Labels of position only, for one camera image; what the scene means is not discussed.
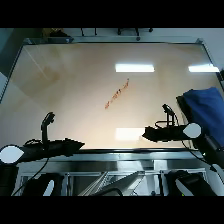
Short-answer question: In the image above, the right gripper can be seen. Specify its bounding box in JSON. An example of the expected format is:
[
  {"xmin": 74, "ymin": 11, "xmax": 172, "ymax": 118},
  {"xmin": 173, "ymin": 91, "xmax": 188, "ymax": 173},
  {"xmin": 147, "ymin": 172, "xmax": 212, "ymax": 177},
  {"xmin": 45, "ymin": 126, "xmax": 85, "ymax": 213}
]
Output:
[{"xmin": 141, "ymin": 125, "xmax": 178, "ymax": 144}]

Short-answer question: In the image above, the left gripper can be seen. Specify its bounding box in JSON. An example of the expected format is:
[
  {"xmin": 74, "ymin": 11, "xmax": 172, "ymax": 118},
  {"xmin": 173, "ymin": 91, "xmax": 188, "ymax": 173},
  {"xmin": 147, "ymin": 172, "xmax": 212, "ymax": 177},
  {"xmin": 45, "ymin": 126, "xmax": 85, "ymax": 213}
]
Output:
[{"xmin": 49, "ymin": 138, "xmax": 86, "ymax": 158}]

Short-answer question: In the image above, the blue garment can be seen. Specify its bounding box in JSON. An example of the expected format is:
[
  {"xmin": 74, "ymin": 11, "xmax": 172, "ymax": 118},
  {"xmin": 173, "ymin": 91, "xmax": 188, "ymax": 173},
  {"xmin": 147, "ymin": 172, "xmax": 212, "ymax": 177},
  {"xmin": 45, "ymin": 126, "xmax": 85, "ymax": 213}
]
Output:
[{"xmin": 182, "ymin": 87, "xmax": 224, "ymax": 148}]

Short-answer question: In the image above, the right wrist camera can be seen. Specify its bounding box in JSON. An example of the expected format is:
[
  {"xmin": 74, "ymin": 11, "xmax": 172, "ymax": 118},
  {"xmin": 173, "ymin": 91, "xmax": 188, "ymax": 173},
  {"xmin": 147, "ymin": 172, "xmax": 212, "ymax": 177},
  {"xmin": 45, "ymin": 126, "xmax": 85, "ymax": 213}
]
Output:
[{"xmin": 161, "ymin": 103, "xmax": 177, "ymax": 128}]

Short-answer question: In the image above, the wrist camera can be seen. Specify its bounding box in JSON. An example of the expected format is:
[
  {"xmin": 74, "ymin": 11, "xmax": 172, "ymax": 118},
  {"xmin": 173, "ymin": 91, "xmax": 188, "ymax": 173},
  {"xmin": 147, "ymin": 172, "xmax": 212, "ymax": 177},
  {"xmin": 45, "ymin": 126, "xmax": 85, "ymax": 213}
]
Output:
[
  {"xmin": 40, "ymin": 111, "xmax": 56, "ymax": 145},
  {"xmin": 161, "ymin": 103, "xmax": 177, "ymax": 128}
]

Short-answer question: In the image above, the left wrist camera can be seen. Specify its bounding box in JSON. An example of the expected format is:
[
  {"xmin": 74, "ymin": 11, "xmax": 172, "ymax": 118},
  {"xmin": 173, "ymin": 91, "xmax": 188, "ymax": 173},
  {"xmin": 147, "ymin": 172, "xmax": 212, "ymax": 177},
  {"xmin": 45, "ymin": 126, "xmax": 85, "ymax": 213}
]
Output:
[{"xmin": 40, "ymin": 111, "xmax": 56, "ymax": 145}]

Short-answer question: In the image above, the black cable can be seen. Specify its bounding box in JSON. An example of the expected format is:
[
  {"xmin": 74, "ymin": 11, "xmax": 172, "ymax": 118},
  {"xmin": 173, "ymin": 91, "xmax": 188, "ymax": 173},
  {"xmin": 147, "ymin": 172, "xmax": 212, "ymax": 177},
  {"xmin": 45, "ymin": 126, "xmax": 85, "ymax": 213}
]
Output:
[{"xmin": 11, "ymin": 156, "xmax": 51, "ymax": 197}]

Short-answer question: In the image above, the silver frame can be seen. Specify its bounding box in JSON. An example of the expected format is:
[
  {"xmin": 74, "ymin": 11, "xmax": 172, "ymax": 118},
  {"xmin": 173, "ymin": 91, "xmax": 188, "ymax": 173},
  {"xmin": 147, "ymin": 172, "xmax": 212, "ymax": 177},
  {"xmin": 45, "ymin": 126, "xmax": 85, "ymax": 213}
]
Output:
[{"xmin": 13, "ymin": 149, "xmax": 214, "ymax": 197}]

